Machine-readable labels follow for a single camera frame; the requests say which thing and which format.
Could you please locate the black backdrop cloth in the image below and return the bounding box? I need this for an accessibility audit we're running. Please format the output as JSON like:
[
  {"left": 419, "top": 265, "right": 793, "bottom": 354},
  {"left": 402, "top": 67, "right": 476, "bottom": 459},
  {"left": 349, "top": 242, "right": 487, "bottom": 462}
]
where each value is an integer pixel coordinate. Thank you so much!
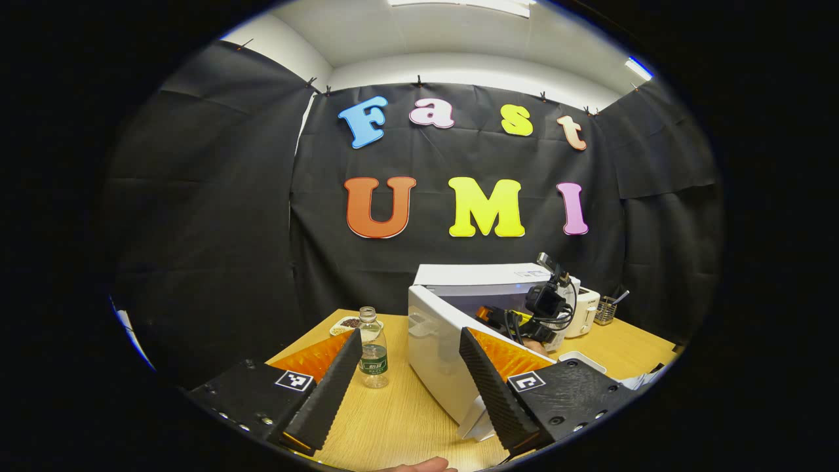
[{"left": 105, "top": 39, "right": 725, "bottom": 387}]

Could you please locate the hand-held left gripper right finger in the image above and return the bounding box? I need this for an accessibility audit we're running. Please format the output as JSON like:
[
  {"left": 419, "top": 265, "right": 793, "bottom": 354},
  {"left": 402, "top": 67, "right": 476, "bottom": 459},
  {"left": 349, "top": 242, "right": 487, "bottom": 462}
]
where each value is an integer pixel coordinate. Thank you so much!
[{"left": 458, "top": 326, "right": 646, "bottom": 457}]

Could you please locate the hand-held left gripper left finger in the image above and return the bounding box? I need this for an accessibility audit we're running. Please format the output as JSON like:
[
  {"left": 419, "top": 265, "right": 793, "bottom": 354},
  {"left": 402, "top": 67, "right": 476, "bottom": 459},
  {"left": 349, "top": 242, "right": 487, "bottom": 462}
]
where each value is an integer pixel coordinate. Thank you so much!
[{"left": 187, "top": 328, "right": 363, "bottom": 456}]

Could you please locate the white microwave oven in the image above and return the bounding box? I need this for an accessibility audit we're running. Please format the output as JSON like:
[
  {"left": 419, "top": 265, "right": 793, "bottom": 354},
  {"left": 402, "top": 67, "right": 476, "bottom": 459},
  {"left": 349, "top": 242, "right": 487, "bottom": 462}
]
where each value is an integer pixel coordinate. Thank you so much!
[{"left": 407, "top": 264, "right": 582, "bottom": 441}]

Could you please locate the white toaster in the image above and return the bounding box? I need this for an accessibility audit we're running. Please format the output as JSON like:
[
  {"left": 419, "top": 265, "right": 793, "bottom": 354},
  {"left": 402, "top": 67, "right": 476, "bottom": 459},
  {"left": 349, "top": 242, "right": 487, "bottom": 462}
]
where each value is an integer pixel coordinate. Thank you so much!
[{"left": 562, "top": 286, "right": 601, "bottom": 339}]

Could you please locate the white paper sheet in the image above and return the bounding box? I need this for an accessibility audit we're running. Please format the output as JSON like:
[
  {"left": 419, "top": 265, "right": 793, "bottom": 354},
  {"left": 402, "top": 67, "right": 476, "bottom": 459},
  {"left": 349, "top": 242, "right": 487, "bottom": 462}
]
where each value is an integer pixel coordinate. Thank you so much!
[{"left": 616, "top": 364, "right": 676, "bottom": 391}]

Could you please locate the white plastic tray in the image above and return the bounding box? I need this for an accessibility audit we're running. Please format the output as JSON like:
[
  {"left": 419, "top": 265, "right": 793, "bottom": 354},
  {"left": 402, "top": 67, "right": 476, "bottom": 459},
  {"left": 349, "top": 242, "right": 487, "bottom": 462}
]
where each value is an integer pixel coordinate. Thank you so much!
[{"left": 557, "top": 351, "right": 608, "bottom": 374}]

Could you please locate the clear plastic water bottle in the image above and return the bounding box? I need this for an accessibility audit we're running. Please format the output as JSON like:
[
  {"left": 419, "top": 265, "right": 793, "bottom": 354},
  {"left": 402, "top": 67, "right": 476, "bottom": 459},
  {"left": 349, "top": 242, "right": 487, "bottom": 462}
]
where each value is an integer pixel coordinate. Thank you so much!
[{"left": 357, "top": 306, "right": 389, "bottom": 389}]

